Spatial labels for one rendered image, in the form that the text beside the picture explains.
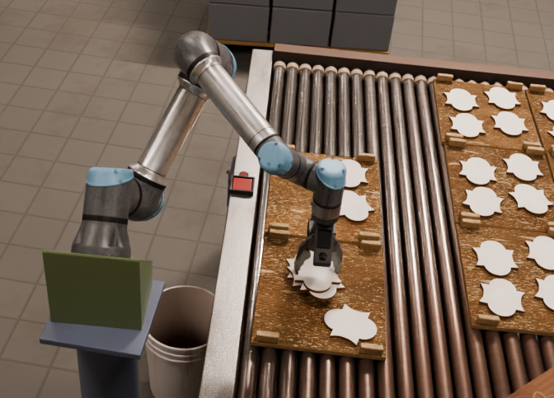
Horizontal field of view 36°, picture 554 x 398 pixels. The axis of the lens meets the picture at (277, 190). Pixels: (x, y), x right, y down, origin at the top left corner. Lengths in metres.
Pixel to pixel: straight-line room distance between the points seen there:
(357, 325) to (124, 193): 0.70
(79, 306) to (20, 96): 2.61
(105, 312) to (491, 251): 1.13
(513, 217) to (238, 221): 0.86
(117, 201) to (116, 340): 0.38
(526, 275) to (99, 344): 1.22
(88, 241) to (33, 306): 1.45
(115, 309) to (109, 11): 3.50
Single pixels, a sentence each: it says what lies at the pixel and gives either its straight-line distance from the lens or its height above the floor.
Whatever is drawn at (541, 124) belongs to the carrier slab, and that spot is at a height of 0.94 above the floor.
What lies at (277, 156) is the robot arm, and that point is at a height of 1.42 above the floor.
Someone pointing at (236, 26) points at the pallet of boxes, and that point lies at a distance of 4.95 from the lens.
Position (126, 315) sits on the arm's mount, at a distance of 2.26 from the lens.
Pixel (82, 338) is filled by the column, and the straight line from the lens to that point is 2.29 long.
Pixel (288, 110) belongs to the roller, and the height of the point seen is 0.92.
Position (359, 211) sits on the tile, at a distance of 2.58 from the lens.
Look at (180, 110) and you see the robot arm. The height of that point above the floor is 1.33.
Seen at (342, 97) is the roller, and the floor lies 0.92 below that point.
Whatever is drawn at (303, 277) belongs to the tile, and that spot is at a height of 1.00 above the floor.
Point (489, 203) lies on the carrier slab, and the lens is 2.74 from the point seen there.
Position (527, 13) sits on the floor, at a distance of 6.16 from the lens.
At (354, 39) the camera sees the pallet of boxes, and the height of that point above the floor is 0.19.
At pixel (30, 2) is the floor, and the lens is 5.68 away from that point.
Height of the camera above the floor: 2.61
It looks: 40 degrees down
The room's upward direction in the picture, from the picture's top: 6 degrees clockwise
